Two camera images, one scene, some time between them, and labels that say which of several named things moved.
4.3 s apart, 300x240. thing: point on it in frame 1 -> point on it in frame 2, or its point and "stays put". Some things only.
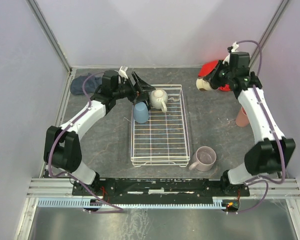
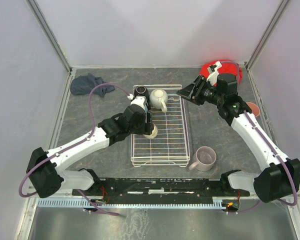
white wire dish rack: [164, 139] stays put
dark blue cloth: [91, 83] stays put
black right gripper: [215, 75] -> [195, 91]
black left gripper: [136, 87] -> [149, 122]
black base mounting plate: [159, 189] stays put
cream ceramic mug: [158, 98] stays put
